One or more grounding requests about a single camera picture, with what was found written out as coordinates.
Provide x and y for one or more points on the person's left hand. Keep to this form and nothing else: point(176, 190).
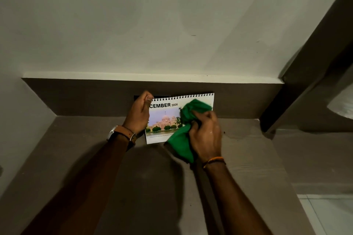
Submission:
point(138, 117)

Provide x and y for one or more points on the person's right hand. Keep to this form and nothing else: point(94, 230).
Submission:
point(206, 138)

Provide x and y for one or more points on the person's right thumb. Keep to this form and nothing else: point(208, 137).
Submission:
point(193, 130)

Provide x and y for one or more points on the person's left thumb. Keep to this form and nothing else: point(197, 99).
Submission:
point(148, 99)

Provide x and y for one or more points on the green cleaning cloth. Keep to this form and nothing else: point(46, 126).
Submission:
point(184, 133)

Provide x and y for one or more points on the spiral-bound desk calendar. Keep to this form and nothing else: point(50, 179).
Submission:
point(165, 122)

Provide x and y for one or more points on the person's right forearm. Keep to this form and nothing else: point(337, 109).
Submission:
point(234, 201)

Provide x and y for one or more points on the person's left forearm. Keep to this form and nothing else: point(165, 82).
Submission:
point(82, 188)

